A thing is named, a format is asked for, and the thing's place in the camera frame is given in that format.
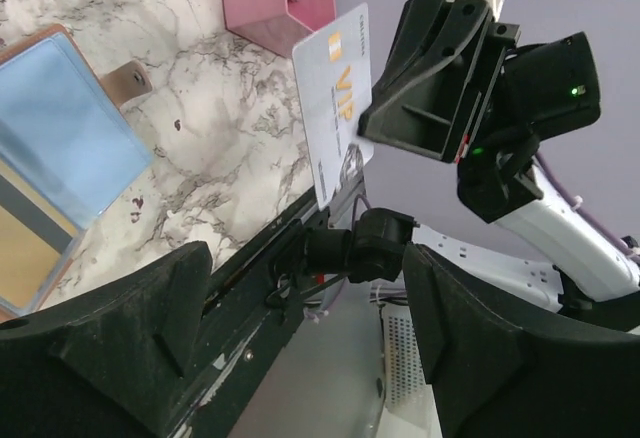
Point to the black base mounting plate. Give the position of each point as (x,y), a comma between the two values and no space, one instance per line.
(256,302)

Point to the gold credit card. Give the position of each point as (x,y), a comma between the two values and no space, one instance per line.
(27,262)

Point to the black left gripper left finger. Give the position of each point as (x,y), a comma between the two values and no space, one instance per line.
(111,362)

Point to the pink plastic card tray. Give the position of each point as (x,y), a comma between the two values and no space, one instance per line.
(277,25)

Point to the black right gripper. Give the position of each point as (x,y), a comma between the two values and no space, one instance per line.
(529,94)

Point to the tan leather card holder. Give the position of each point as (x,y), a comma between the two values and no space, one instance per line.
(67,152)

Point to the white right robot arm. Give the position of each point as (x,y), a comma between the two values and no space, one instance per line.
(416,185)

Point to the silver VIP credit card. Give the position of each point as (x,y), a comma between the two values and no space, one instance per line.
(333,75)

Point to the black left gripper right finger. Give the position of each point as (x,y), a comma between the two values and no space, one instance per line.
(502,367)

